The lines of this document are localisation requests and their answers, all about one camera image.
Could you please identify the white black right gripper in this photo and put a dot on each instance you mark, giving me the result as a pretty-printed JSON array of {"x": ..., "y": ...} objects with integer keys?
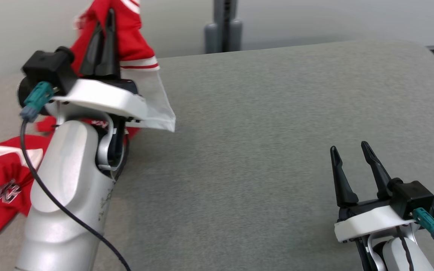
[{"x": 367, "y": 222}]

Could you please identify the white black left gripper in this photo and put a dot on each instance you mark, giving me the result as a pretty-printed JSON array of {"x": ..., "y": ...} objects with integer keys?
[{"x": 104, "y": 96}]

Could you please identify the red white jersey top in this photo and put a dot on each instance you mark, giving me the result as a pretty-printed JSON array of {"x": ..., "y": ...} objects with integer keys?
[{"x": 134, "y": 41}]

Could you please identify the grey partition post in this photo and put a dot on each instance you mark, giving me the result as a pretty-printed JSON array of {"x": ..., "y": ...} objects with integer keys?
[{"x": 211, "y": 37}]

